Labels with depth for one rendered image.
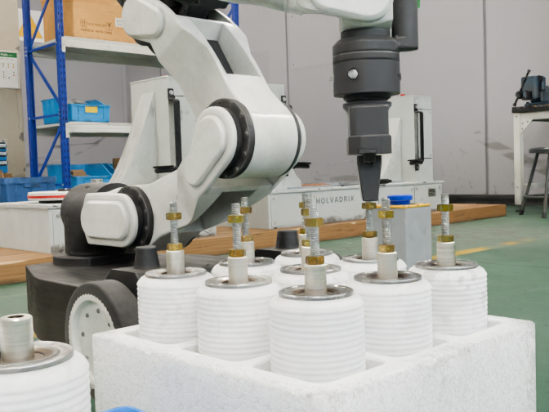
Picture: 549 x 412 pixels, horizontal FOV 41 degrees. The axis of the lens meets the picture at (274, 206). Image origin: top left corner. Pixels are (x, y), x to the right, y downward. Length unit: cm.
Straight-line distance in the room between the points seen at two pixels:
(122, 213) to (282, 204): 214
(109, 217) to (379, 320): 88
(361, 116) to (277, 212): 265
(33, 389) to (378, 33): 64
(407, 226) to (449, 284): 26
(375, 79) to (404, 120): 366
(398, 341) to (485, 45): 589
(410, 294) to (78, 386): 39
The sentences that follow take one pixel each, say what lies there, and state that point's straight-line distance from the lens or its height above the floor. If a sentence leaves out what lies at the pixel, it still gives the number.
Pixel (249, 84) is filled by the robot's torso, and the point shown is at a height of 53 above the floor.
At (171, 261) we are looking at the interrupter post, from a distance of 90.
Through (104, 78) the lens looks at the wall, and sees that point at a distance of 1047.
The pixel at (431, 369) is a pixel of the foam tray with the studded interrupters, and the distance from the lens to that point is 77.
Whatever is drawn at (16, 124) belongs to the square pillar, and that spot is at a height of 87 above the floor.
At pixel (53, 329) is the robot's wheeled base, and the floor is 7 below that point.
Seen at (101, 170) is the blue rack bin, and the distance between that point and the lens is 627.
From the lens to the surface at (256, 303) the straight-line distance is 78.
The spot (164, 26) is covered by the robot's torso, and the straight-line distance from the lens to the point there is 142.
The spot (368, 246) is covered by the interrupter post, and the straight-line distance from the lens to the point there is 97.
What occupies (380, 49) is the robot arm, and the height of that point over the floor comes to 52.
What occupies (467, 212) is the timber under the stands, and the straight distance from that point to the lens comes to 478.
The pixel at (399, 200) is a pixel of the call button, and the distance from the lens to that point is 114.
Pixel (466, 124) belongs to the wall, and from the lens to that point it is 664.
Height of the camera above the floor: 38
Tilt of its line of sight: 3 degrees down
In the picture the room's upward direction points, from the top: 2 degrees counter-clockwise
